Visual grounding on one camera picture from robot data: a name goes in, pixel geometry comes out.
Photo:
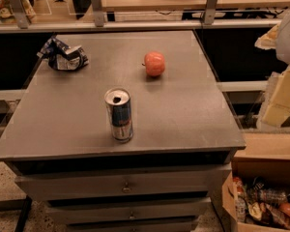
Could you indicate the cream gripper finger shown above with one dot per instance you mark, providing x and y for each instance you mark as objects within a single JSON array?
[{"x": 278, "y": 109}]

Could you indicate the red apple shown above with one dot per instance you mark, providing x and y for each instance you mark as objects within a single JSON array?
[{"x": 154, "y": 63}]

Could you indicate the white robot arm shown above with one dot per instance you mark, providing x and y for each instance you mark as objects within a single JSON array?
[{"x": 277, "y": 38}]

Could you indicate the redbull can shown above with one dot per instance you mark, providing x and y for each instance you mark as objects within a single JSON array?
[{"x": 118, "y": 106}]

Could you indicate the cardboard box of snacks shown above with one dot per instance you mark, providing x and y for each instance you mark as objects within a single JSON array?
[{"x": 256, "y": 195}]

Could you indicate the grey drawer cabinet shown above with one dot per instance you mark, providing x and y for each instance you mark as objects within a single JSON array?
[{"x": 136, "y": 141}]

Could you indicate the top drawer knob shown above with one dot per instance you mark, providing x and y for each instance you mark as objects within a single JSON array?
[{"x": 126, "y": 188}]

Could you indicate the drawer knob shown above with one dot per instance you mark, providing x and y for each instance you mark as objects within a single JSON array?
[
  {"x": 132, "y": 216},
  {"x": 126, "y": 188}
]

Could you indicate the crumpled blue chip bag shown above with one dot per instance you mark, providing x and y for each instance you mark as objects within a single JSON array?
[{"x": 62, "y": 57}]

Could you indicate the metal rail bracket middle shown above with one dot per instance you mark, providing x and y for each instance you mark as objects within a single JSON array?
[{"x": 97, "y": 12}]

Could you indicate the metal rail bracket left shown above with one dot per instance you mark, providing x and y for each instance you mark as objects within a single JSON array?
[{"x": 20, "y": 14}]

